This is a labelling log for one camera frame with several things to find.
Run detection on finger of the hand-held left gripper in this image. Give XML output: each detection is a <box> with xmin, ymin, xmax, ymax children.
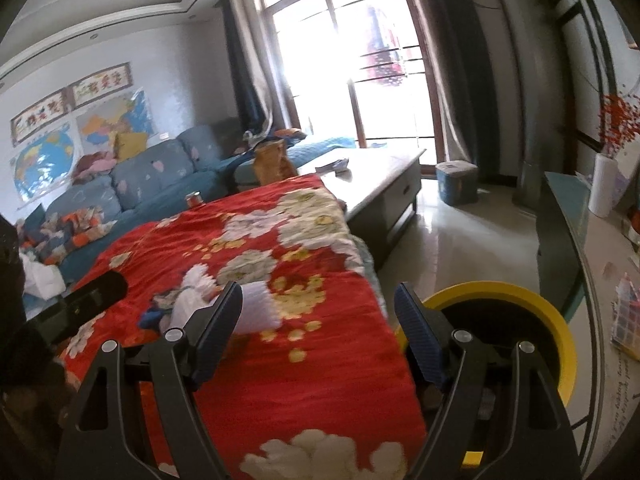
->
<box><xmin>22</xmin><ymin>270</ymin><xmax>128</xmax><ymax>341</ymax></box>

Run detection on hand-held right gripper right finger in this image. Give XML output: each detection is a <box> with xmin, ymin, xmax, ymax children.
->
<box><xmin>393</xmin><ymin>281</ymin><xmax>583</xmax><ymax>480</ymax></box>

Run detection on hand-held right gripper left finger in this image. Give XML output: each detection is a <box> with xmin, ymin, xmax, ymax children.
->
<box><xmin>56</xmin><ymin>281</ymin><xmax>244</xmax><ymax>480</ymax></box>

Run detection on white paper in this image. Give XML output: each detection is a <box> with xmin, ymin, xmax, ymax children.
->
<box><xmin>170</xmin><ymin>265</ymin><xmax>273</xmax><ymax>336</ymax></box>

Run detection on yellow bin with black bag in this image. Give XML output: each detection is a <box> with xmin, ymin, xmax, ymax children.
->
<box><xmin>395</xmin><ymin>280</ymin><xmax>578</xmax><ymax>466</ymax></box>

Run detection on white plastic bag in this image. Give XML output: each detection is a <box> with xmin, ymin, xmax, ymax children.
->
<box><xmin>20</xmin><ymin>252</ymin><xmax>66</xmax><ymax>296</ymax></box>

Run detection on orange and blue clothes pile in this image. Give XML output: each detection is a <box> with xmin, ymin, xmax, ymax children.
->
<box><xmin>17</xmin><ymin>207</ymin><xmax>118</xmax><ymax>266</ymax></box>

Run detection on red floral blanket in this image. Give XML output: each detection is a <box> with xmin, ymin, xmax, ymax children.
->
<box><xmin>55</xmin><ymin>172</ymin><xmax>428</xmax><ymax>480</ymax></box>

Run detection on world map poster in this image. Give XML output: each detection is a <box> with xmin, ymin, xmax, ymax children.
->
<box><xmin>11</xmin><ymin>122</ymin><xmax>81</xmax><ymax>206</ymax></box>

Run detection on pink clothes pile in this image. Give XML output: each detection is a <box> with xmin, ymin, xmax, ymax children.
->
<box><xmin>72</xmin><ymin>150</ymin><xmax>118</xmax><ymax>186</ymax></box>

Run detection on blue floral sofa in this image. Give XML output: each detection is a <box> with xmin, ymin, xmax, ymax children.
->
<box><xmin>20</xmin><ymin>117</ymin><xmax>361</xmax><ymax>306</ymax></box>

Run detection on yellow pillow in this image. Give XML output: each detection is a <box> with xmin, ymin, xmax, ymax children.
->
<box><xmin>114</xmin><ymin>131</ymin><xmax>150</xmax><ymax>163</ymax></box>

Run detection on blue storage stool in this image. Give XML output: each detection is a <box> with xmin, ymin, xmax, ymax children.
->
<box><xmin>435</xmin><ymin>160</ymin><xmax>481</xmax><ymax>207</ymax></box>

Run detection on small framed scroll picture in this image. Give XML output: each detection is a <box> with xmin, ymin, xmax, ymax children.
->
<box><xmin>11</xmin><ymin>87</ymin><xmax>68</xmax><ymax>133</ymax></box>

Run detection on grey coffee table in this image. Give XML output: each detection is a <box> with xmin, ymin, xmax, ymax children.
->
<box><xmin>300</xmin><ymin>147</ymin><xmax>428</xmax><ymax>271</ymax></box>

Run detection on brown paper bag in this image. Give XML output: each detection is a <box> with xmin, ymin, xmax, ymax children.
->
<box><xmin>254</xmin><ymin>140</ymin><xmax>299</xmax><ymax>186</ymax></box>

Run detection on country map poster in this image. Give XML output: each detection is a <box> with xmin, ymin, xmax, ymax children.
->
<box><xmin>75</xmin><ymin>87</ymin><xmax>153</xmax><ymax>151</ymax></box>

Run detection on grey side cabinet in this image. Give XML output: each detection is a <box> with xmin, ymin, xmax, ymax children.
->
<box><xmin>537</xmin><ymin>170</ymin><xmax>640</xmax><ymax>480</ymax></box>

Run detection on long framed scroll picture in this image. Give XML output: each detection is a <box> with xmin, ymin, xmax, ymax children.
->
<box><xmin>67</xmin><ymin>61</ymin><xmax>132</xmax><ymax>110</ymax></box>

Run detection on colourful compartment box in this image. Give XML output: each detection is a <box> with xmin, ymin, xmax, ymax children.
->
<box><xmin>610</xmin><ymin>272</ymin><xmax>640</xmax><ymax>351</ymax></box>

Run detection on white paper towel roll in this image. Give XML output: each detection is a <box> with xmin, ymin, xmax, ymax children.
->
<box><xmin>587</xmin><ymin>152</ymin><xmax>628</xmax><ymax>218</ymax></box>

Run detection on dark blue curtain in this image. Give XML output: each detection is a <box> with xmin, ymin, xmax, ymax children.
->
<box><xmin>220</xmin><ymin>0</ymin><xmax>276</xmax><ymax>136</ymax></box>

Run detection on white standing air conditioner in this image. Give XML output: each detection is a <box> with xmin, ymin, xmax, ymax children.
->
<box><xmin>475</xmin><ymin>0</ymin><xmax>551</xmax><ymax>208</ymax></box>

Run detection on brown framed glass door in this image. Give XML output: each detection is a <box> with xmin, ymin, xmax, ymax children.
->
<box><xmin>250</xmin><ymin>0</ymin><xmax>446</xmax><ymax>161</ymax></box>

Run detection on grey brown curtain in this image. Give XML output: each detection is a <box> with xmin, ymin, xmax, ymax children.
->
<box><xmin>400</xmin><ymin>0</ymin><xmax>501</xmax><ymax>181</ymax></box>

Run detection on red flower decoration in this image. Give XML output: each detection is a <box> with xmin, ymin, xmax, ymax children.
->
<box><xmin>597</xmin><ymin>90</ymin><xmax>640</xmax><ymax>156</ymax></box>

